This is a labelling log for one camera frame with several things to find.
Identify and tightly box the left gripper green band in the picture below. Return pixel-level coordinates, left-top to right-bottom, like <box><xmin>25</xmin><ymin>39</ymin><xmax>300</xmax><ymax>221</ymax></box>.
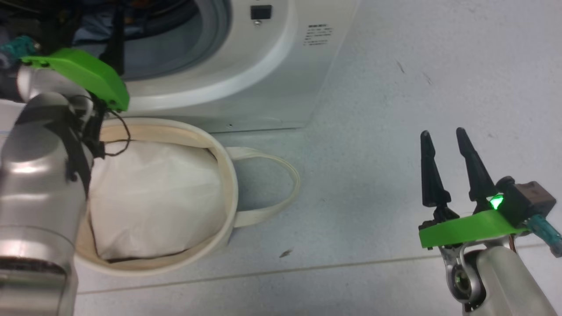
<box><xmin>20</xmin><ymin>0</ymin><xmax>130</xmax><ymax>111</ymax></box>

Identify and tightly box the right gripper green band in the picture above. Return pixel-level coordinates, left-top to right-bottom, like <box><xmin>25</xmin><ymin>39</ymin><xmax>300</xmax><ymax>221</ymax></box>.
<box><xmin>418</xmin><ymin>127</ymin><xmax>530</xmax><ymax>250</ymax></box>

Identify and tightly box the white front-load washing machine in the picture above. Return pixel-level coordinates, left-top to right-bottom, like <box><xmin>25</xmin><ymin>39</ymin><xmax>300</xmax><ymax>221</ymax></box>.
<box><xmin>0</xmin><ymin>0</ymin><xmax>361</xmax><ymax>133</ymax></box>

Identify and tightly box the cream canvas laundry basket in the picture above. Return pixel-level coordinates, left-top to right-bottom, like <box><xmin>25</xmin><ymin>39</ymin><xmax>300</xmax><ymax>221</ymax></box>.
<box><xmin>74</xmin><ymin>117</ymin><xmax>302</xmax><ymax>277</ymax></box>

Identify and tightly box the white cloth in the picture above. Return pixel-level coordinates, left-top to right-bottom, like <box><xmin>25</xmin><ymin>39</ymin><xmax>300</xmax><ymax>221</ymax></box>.
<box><xmin>87</xmin><ymin>140</ymin><xmax>230</xmax><ymax>261</ymax></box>

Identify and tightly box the blue bear-print garment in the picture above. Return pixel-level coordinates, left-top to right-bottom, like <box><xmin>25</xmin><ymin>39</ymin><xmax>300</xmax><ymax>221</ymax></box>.
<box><xmin>72</xmin><ymin>9</ymin><xmax>146</xmax><ymax>45</ymax></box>

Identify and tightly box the grey rubber door gasket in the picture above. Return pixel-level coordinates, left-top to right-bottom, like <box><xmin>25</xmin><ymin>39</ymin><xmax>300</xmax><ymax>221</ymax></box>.
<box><xmin>122</xmin><ymin>0</ymin><xmax>232</xmax><ymax>83</ymax></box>

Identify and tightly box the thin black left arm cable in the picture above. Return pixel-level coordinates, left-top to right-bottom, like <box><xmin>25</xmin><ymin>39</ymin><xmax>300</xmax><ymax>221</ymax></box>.
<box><xmin>98</xmin><ymin>109</ymin><xmax>132</xmax><ymax>158</ymax></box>

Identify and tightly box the black door lock latch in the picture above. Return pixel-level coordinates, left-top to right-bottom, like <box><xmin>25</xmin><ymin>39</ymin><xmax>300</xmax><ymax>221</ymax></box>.
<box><xmin>250</xmin><ymin>5</ymin><xmax>273</xmax><ymax>21</ymax></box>

